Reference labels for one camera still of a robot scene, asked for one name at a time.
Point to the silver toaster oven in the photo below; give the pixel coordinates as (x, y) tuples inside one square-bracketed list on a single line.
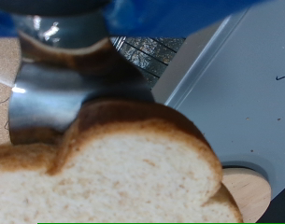
[(235, 93)]

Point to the black metal bookend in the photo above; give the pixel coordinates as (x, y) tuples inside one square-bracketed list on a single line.
[(282, 211)]

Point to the metal oven rack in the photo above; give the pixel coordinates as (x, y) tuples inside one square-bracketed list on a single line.
[(148, 59)]

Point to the white bread slice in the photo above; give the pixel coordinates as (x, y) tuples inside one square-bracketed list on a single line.
[(117, 180), (226, 211)]

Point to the metal spatula with blue block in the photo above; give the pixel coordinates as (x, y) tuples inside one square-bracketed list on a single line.
[(54, 102)]

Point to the round wooden board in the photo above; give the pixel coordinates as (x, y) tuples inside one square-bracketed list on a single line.
[(251, 193)]

